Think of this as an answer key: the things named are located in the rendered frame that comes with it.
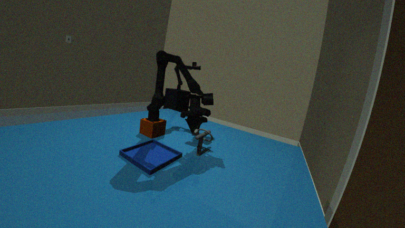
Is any blue tray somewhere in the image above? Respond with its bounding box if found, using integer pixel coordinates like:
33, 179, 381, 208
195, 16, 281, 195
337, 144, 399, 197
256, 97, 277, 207
119, 139, 182, 175

